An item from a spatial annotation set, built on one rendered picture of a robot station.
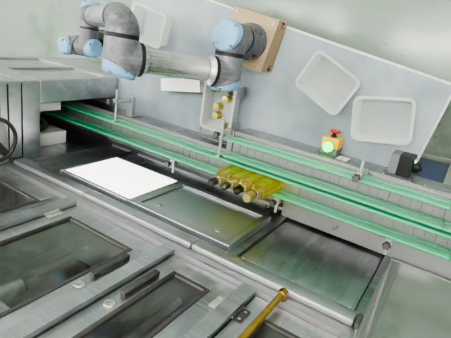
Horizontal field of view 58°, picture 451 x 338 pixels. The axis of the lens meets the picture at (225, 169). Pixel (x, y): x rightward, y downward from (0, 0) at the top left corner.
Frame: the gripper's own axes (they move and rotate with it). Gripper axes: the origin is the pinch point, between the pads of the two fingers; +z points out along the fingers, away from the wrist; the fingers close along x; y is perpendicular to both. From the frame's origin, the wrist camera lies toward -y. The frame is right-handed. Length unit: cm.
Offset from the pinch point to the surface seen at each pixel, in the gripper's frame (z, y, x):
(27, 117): -44, 17, 36
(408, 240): -4, -149, 28
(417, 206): 3, -146, 18
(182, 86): 9.8, -29.1, 15.5
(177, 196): -27, -62, 47
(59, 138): -21, 26, 59
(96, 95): -2.8, 17.9, 34.7
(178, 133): 0, -37, 35
